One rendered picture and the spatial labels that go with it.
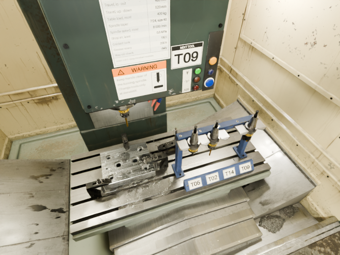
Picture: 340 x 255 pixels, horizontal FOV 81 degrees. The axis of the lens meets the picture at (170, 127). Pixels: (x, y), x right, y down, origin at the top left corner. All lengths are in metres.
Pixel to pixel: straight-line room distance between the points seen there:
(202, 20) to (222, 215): 1.09
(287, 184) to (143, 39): 1.27
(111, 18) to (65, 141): 1.64
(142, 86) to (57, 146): 1.52
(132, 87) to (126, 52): 0.11
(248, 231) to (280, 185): 0.36
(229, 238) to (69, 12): 1.26
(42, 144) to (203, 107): 1.60
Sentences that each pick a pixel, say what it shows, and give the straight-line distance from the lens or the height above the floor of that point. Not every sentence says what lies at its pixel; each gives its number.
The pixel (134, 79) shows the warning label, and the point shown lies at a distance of 0.61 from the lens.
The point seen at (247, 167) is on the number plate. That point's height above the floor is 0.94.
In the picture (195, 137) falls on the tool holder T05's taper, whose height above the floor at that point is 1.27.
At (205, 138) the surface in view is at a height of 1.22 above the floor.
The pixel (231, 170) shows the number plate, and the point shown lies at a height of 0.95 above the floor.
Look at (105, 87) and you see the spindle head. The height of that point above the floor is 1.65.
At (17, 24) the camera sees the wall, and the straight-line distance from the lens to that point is 1.68.
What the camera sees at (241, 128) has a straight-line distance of 1.12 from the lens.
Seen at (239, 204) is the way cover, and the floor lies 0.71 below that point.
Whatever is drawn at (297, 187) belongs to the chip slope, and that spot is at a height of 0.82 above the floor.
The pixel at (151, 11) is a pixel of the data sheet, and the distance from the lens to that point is 0.55.
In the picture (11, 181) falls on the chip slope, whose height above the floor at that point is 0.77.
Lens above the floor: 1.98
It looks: 46 degrees down
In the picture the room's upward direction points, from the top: straight up
